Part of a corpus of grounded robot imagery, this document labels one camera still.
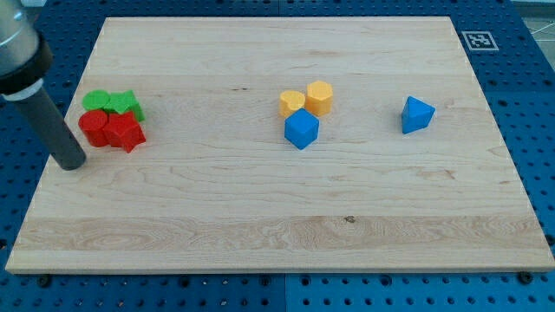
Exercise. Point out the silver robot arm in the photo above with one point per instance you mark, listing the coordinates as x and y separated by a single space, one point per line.
25 54

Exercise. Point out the red star block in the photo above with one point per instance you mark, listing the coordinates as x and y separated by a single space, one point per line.
124 131

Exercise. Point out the green star block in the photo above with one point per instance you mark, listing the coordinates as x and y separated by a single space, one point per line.
120 103

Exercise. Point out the red circle block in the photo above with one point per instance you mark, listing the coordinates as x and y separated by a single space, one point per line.
92 124

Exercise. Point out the green circle block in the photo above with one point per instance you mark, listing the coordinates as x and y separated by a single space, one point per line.
95 99

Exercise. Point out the wooden board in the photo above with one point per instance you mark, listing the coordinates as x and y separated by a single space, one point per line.
217 188

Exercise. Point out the blue cube block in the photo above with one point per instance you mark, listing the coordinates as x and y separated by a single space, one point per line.
301 128

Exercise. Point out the yellow heart block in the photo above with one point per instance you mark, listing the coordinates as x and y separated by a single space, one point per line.
290 101

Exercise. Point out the yellow hexagon block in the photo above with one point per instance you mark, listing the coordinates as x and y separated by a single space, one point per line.
319 98

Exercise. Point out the blue triangle block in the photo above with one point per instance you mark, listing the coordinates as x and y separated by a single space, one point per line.
416 115

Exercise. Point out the white fiducial marker tag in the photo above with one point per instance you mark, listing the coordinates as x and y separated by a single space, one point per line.
479 41

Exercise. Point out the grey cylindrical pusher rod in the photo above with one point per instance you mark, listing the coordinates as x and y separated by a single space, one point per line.
38 109

